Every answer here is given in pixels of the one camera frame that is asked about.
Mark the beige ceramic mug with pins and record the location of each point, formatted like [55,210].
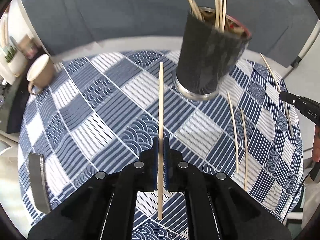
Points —
[40,74]

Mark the dark metal utensil cup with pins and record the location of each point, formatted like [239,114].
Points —
[208,55]

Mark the grey fabric backdrop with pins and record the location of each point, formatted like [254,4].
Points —
[280,28]

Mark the white pot green plant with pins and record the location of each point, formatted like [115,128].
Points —
[15,61]

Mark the silver flat metal bar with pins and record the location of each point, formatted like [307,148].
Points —
[37,178]

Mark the blue white patterned tablecloth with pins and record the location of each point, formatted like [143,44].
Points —
[94,125]

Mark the person's right hand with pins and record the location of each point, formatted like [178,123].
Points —
[316,145]

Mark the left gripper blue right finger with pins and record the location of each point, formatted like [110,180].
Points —
[166,155]

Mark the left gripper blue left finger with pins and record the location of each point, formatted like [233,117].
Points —
[155,151]

